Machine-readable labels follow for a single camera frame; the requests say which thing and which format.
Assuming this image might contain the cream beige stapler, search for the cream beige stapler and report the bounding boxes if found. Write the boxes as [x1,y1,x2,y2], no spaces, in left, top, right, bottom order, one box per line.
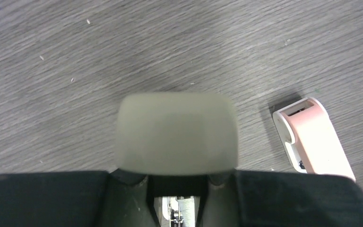
[116,92,239,227]

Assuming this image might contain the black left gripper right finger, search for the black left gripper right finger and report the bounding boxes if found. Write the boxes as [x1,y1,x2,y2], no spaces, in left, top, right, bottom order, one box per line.
[199,170,363,227]

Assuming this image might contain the pink white stapler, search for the pink white stapler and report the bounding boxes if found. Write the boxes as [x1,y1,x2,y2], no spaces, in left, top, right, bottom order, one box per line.
[272,97,356,181]

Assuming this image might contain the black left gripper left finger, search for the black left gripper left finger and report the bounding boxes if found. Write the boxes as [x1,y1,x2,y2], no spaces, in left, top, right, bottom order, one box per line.
[0,169,160,227]

